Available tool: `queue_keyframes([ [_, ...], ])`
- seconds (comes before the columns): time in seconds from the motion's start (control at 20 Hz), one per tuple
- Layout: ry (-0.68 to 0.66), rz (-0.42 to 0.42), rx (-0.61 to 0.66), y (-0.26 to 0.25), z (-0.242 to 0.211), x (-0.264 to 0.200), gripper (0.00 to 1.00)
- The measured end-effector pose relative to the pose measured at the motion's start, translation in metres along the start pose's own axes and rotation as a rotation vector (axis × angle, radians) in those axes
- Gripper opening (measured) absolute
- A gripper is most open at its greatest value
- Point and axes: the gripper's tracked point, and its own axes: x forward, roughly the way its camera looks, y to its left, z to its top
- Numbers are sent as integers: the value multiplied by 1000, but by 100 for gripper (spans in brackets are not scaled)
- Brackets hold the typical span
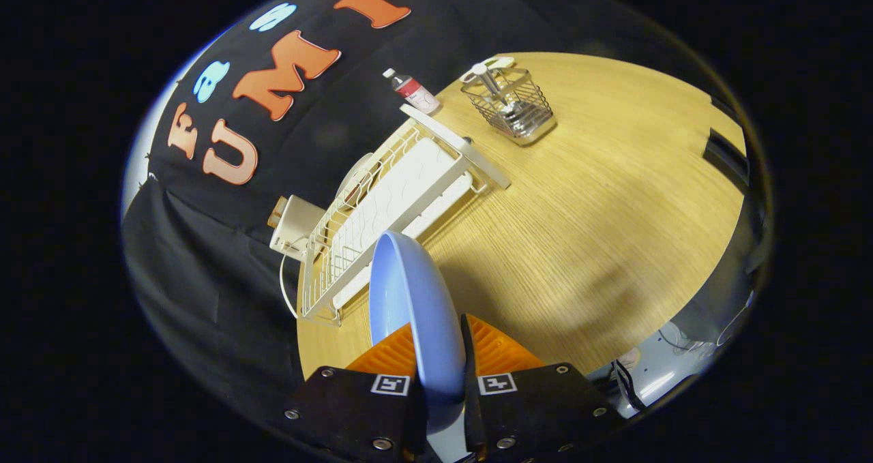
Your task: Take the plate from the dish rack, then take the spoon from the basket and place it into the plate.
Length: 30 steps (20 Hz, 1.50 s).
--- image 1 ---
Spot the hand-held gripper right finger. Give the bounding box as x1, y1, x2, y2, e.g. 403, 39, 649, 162
460, 313, 625, 463

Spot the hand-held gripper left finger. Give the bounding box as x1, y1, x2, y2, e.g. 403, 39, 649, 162
283, 322, 429, 463

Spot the blue plate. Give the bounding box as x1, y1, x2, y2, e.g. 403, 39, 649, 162
369, 230, 471, 463

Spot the white wire dish rack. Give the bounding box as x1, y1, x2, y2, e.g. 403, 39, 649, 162
278, 104, 512, 327

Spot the metal wire basket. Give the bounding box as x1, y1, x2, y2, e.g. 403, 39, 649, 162
460, 66, 557, 147

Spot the white-ended spoon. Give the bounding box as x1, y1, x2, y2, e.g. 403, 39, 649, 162
471, 63, 524, 119

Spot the beige round plate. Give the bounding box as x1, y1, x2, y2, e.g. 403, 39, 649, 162
336, 152, 376, 208

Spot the white divided bean dish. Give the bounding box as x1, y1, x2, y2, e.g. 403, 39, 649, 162
459, 57, 517, 83

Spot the white drip tray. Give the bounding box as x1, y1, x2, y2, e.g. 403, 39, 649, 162
338, 138, 476, 310

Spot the white toaster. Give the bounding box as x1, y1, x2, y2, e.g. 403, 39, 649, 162
268, 194, 327, 262

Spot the clear bottle red label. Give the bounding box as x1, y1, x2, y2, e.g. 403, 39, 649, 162
383, 68, 441, 115

